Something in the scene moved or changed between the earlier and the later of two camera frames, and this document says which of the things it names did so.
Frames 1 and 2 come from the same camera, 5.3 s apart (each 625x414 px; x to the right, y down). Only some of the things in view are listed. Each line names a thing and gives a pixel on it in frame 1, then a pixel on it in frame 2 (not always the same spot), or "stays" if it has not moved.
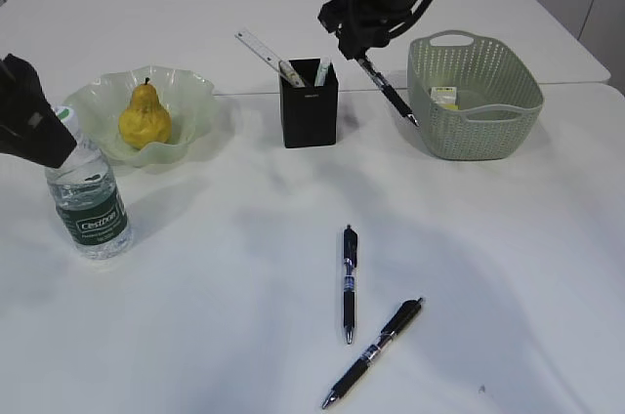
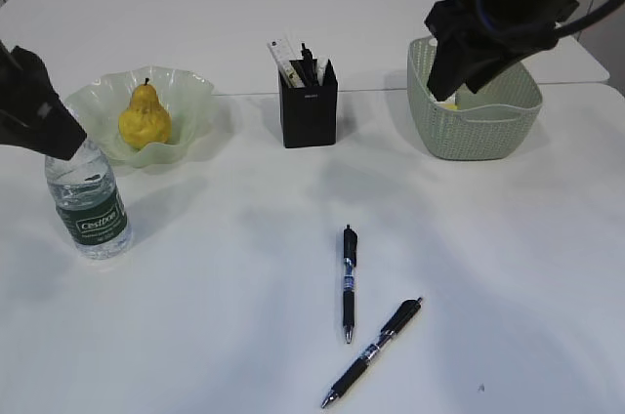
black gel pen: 350,264 stays
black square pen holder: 309,112 stays
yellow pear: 145,120 stays
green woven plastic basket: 471,98 stays
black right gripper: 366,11 -> 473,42
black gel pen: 377,76 -> 309,67
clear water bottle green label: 86,198 stays
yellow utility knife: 290,74 stays
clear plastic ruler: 261,51 -> 281,52
